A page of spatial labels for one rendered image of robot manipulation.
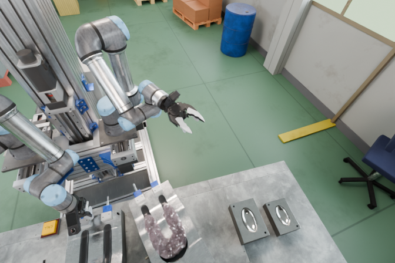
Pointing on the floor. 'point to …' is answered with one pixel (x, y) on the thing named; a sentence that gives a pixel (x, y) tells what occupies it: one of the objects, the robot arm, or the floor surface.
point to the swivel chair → (381, 159)
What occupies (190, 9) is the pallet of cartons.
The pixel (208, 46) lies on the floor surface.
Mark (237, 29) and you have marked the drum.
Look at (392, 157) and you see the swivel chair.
